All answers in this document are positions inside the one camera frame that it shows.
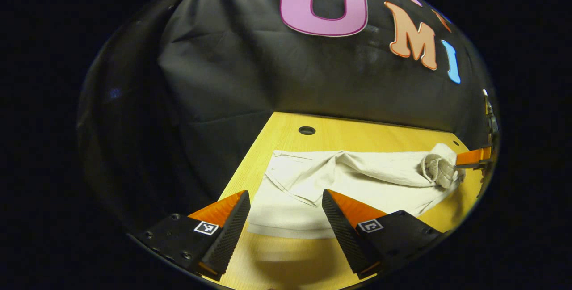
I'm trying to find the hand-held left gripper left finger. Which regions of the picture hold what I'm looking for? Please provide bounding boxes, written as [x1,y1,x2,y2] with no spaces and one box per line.
[133,190,252,282]

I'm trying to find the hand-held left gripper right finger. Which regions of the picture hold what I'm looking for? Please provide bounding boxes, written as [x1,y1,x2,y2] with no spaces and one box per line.
[321,189,444,281]

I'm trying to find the cream white jeans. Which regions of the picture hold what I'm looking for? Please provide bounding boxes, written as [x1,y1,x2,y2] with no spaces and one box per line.
[247,143,466,240]

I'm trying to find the black backdrop cloth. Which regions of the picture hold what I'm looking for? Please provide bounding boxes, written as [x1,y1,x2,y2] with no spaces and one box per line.
[77,0,499,237]

